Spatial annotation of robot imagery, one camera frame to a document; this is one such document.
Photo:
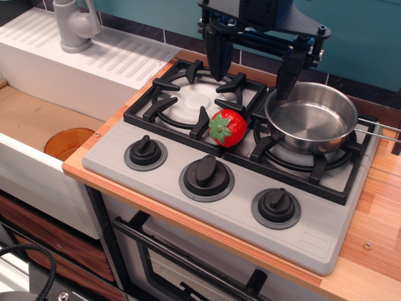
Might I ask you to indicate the white toy sink unit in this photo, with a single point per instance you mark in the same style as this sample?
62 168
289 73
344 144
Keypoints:
45 90

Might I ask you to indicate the grey toy faucet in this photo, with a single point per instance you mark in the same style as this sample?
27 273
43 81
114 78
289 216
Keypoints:
76 28

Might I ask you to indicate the red plastic toy strawberry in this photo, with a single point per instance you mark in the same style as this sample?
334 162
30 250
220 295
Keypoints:
227 128

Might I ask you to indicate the stainless steel saucepan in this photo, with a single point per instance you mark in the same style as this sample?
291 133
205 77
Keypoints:
314 119

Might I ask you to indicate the black left burner grate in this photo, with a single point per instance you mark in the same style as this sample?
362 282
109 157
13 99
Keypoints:
178 106

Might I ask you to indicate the wooden drawer fronts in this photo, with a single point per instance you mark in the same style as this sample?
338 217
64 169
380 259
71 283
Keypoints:
80 259

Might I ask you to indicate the black left stove knob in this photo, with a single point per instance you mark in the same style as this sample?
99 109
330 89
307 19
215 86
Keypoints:
145 154

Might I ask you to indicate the grey toy stove top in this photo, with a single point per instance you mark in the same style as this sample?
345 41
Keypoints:
314 242

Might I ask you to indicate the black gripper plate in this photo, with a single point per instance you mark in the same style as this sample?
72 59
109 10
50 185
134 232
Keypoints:
275 27

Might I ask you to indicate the black middle stove knob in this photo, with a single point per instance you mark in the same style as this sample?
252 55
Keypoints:
206 180

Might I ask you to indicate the black right stove knob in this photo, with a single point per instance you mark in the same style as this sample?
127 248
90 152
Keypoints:
276 209

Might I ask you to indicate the black right burner grate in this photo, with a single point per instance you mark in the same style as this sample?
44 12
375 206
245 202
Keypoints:
337 176

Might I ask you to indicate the black burner grate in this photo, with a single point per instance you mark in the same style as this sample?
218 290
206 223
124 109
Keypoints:
178 106
337 176

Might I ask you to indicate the black stove knob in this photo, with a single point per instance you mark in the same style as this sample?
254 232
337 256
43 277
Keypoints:
145 154
206 180
276 209

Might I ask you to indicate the oven door with black handle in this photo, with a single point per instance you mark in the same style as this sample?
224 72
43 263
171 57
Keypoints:
177 266

